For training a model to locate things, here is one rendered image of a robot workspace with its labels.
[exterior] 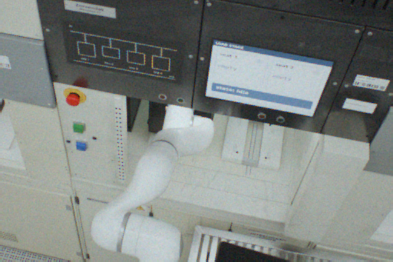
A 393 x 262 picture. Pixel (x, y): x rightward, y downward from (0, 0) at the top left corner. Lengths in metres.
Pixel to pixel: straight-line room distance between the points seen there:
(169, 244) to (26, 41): 0.63
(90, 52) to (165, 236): 0.50
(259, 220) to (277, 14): 0.95
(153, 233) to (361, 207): 0.77
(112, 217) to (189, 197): 0.68
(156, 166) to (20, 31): 0.49
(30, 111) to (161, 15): 0.63
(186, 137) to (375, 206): 0.64
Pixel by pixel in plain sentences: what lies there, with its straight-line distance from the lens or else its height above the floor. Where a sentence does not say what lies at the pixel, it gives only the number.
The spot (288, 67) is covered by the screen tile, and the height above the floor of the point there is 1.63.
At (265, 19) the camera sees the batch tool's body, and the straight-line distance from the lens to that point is 1.30.
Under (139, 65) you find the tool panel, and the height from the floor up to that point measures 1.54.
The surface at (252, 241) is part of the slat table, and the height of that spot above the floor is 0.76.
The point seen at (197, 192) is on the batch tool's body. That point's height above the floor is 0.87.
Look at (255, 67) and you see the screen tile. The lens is 1.42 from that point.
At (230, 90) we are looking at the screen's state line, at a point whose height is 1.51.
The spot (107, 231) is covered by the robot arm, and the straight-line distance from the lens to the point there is 1.40.
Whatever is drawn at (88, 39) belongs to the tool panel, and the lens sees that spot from 1.47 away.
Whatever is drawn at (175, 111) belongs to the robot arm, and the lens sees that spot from 1.76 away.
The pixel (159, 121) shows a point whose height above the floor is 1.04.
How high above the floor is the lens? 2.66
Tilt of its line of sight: 54 degrees down
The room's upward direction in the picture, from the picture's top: 4 degrees clockwise
